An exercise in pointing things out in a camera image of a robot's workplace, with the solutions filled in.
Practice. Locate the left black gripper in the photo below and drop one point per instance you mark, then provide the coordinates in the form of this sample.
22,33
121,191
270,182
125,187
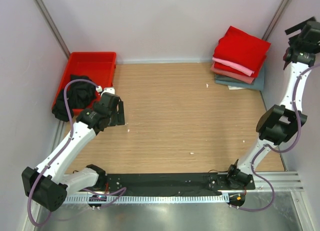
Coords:
119,113

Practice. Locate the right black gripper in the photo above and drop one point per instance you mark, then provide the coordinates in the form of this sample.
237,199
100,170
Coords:
299,26

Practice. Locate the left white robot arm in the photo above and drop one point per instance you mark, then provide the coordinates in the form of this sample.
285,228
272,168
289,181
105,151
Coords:
48,184

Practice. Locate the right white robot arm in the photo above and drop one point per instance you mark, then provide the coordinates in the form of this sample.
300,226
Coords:
280,128

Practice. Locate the black t shirt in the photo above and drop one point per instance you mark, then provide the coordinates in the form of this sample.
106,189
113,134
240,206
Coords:
79,95

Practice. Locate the red plastic bin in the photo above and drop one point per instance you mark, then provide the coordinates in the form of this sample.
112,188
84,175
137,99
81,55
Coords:
98,67

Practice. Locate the folded grey t shirt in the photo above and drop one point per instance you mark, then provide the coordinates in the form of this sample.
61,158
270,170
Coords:
258,83

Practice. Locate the folded salmon t shirt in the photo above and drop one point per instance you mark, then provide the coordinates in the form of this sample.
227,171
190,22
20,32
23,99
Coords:
237,77

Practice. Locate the folded pink t shirt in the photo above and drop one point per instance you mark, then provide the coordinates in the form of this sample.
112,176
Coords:
232,67

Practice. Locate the folded white t shirt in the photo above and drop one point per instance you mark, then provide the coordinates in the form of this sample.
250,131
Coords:
235,88

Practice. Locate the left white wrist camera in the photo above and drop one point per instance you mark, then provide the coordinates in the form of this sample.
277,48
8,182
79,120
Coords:
110,90

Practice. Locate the right aluminium frame post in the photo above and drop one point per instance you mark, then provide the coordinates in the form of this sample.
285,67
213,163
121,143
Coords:
276,18

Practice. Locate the aluminium frame post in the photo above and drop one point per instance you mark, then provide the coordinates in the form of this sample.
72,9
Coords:
52,26
276,18

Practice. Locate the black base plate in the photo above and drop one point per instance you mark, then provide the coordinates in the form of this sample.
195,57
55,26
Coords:
176,184

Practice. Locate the white slotted cable duct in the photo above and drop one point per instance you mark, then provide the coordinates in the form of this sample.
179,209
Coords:
86,198

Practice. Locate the left aluminium frame post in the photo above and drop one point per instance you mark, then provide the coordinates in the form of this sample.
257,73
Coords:
52,26

